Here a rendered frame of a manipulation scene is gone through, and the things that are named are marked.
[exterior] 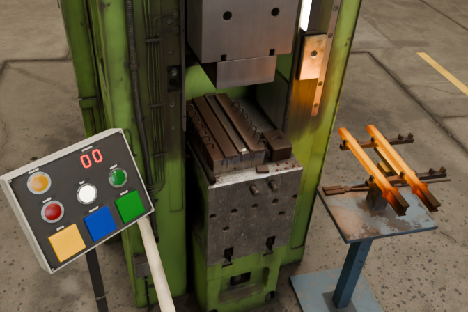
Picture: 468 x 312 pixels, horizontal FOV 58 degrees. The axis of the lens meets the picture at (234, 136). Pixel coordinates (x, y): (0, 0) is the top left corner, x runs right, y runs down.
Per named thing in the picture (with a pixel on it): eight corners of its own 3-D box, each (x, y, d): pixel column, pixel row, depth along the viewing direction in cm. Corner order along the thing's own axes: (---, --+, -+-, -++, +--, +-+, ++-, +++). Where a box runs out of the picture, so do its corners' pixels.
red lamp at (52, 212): (63, 219, 112) (60, 207, 110) (44, 223, 111) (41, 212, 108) (63, 211, 114) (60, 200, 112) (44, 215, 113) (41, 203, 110)
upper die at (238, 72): (274, 81, 138) (277, 55, 133) (216, 90, 132) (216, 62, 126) (229, 32, 169) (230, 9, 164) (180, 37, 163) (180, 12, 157)
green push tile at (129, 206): (145, 211, 128) (136, 189, 126) (124, 223, 124) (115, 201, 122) (143, 211, 130) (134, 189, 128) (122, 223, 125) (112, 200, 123)
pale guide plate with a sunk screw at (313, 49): (319, 78, 161) (327, 35, 151) (298, 81, 158) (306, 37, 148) (316, 75, 162) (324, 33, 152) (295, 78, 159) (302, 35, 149)
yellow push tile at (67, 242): (86, 247, 116) (75, 223, 114) (60, 263, 112) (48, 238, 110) (83, 246, 117) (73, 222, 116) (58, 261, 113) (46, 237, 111)
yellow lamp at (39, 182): (50, 191, 110) (47, 178, 108) (31, 194, 109) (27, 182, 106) (50, 183, 112) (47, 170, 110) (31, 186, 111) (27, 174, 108)
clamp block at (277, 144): (291, 159, 163) (294, 145, 159) (271, 163, 160) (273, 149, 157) (278, 141, 172) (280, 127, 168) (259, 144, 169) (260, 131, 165)
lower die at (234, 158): (262, 164, 159) (265, 147, 154) (212, 175, 153) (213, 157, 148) (225, 107, 190) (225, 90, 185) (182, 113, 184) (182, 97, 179)
